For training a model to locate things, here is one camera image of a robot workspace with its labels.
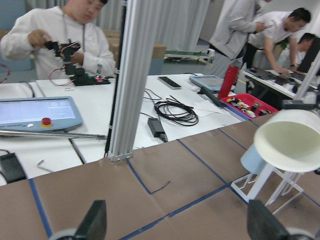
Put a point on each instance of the red bottle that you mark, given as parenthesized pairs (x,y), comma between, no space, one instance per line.
(228,81)

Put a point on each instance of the aluminium frame post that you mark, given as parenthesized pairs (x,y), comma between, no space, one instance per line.
(142,22)

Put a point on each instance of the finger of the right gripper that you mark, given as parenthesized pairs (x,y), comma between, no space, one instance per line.
(290,104)

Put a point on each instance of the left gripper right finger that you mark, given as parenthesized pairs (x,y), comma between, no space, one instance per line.
(262,225)

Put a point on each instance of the teach pendant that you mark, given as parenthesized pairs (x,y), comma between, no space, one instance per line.
(39,114)
(210,82)

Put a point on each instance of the light blue cup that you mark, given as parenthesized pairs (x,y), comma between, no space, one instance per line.
(252,161)

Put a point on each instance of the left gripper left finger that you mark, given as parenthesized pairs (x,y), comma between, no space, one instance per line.
(94,224)

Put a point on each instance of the reacher grabber tool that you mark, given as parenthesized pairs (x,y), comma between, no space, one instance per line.
(52,134)

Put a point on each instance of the black power adapter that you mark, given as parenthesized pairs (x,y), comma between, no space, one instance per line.
(156,129)

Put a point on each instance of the red parts bin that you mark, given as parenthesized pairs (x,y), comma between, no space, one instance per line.
(247,106)

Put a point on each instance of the cream white cup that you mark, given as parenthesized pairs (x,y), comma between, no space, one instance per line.
(290,140)

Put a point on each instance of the black smartphone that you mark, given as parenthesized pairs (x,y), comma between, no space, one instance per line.
(169,82)

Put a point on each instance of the white wire cup rack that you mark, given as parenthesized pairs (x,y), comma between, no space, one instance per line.
(274,187)

